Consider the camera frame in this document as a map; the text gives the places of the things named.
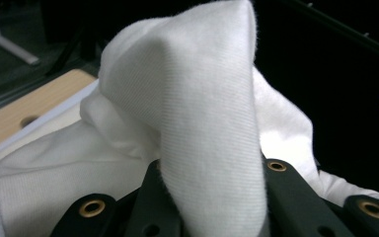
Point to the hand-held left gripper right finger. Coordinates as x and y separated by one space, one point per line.
292 204

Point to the grey metal stand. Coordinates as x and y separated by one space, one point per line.
3 41

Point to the light wooden board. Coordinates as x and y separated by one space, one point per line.
19 108

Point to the white ribbed garment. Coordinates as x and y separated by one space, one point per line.
194 108

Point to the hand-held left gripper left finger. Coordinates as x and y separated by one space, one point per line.
154 210

